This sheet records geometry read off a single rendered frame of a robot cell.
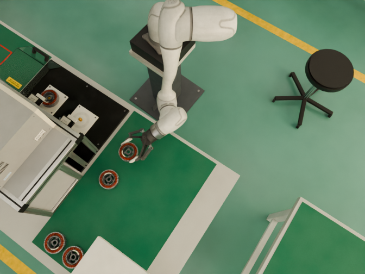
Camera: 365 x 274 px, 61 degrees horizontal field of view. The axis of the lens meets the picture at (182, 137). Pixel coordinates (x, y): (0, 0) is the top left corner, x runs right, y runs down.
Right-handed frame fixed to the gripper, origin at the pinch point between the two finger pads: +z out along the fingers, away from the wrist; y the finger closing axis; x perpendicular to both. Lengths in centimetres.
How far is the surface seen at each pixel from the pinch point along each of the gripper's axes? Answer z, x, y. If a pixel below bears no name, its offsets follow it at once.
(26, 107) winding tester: -1, 59, 22
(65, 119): 14.7, 21.7, 29.4
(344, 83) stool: -122, -100, -16
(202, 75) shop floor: -34, -114, 60
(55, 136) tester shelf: 8.0, 40.3, 13.6
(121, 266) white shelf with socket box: -3, 45, -55
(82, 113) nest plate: 14.8, 5.6, 36.0
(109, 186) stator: 16.7, 7.5, -13.1
